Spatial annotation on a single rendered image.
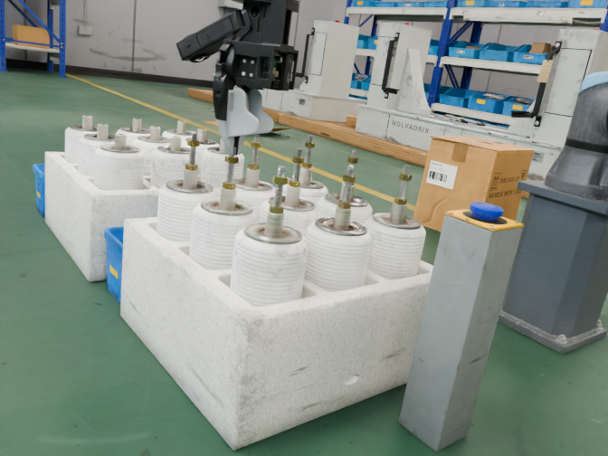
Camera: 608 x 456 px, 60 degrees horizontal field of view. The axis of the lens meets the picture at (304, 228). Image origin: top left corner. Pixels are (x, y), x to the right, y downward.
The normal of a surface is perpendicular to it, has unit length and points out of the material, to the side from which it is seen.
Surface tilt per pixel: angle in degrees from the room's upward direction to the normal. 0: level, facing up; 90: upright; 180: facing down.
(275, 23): 90
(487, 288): 90
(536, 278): 90
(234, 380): 90
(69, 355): 0
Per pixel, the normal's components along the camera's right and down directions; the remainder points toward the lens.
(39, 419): 0.14, -0.95
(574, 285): -0.15, 0.27
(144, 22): 0.58, 0.31
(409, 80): -0.80, 0.07
